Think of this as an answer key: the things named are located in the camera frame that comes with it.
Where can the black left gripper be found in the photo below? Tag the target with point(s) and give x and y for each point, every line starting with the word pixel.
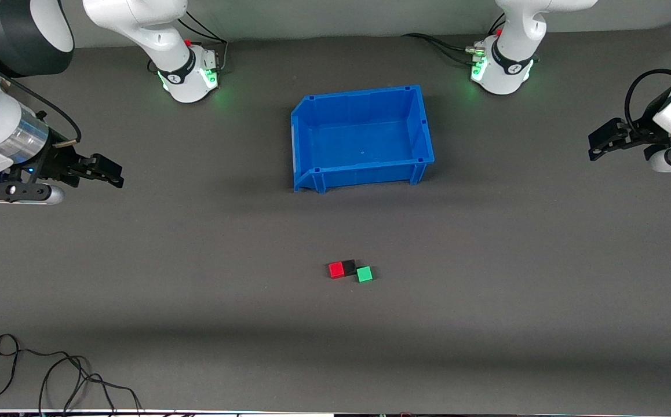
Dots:
pixel 644 136

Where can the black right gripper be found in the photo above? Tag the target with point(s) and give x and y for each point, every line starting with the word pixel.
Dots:
pixel 57 160

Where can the red cube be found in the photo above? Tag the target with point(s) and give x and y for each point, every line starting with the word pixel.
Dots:
pixel 336 270

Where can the black cube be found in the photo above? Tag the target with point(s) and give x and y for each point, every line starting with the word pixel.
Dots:
pixel 350 266

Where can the green cube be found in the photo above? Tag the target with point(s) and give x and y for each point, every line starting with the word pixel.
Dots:
pixel 364 274

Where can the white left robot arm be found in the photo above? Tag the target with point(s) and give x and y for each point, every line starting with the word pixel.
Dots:
pixel 509 63

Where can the blue plastic bin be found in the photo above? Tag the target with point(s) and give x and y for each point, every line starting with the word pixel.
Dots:
pixel 364 139

